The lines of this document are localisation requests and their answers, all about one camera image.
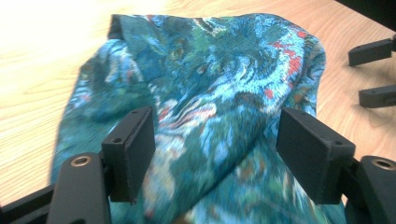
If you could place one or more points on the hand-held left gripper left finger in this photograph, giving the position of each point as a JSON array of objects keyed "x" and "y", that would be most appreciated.
[{"x": 127, "y": 155}]

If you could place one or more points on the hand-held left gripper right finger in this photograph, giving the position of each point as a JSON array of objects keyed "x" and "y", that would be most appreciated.
[{"x": 314, "y": 155}]

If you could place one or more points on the teal floral shirt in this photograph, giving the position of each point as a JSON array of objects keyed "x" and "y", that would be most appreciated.
[{"x": 218, "y": 77}]

